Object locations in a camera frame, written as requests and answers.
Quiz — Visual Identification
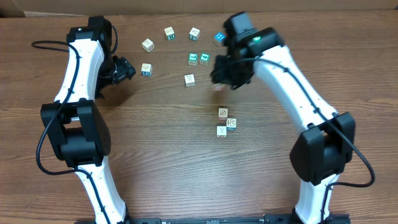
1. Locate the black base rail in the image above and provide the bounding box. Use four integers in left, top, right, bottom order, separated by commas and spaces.
74, 213, 352, 224

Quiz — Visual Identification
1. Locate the block with blue top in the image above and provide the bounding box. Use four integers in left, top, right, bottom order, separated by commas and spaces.
214, 32, 226, 47

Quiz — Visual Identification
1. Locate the block with green 4 top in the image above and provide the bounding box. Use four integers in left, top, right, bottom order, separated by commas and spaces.
200, 53, 210, 65

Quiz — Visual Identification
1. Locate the block with red side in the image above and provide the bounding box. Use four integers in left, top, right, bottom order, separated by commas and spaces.
218, 108, 228, 120

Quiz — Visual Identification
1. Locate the block with teal letter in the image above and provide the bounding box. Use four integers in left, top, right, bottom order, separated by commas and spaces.
189, 27, 200, 41

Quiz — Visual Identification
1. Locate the cardboard backdrop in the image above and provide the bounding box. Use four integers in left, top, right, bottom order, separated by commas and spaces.
1, 0, 397, 17

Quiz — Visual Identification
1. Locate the block with yellow side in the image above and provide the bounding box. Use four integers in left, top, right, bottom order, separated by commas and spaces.
184, 74, 195, 87

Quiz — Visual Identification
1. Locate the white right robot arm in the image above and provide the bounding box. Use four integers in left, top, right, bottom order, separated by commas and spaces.
211, 27, 355, 223

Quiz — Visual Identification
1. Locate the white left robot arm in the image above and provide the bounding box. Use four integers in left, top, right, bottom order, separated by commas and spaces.
36, 16, 136, 223

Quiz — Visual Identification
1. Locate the small plain wooden block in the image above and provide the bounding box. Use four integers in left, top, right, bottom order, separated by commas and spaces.
142, 39, 154, 52

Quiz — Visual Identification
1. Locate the block with red G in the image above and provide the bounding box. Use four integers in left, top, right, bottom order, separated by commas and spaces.
213, 83, 226, 91

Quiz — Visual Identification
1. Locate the block with blue D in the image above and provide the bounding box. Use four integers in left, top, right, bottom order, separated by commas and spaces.
141, 63, 153, 77

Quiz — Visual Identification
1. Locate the block with green L top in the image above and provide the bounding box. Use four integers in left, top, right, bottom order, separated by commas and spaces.
188, 53, 198, 65

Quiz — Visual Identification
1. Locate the block with green R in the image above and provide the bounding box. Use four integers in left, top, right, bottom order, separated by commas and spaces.
164, 27, 175, 40

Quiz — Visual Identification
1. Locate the block with blue H side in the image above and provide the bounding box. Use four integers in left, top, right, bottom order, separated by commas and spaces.
226, 118, 237, 131

